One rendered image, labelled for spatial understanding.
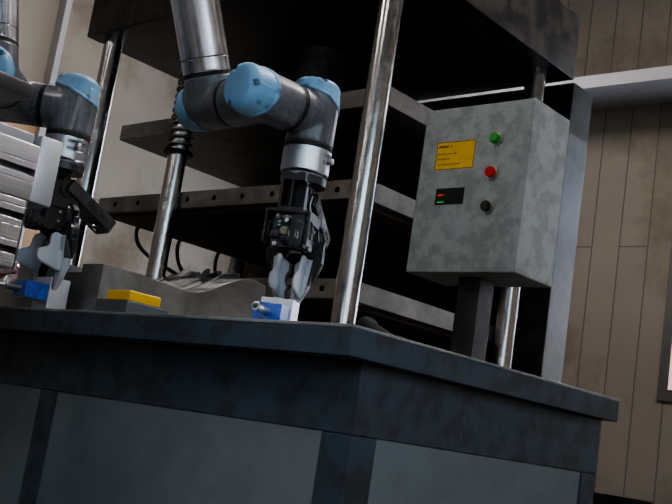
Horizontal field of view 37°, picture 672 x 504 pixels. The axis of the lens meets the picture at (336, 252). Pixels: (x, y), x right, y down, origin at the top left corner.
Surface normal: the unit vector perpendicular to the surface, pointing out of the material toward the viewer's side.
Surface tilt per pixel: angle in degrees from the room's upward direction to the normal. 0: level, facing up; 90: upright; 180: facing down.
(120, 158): 90
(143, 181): 90
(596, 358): 90
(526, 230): 90
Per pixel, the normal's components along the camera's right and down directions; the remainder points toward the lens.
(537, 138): 0.74, -0.01
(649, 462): -0.64, -0.23
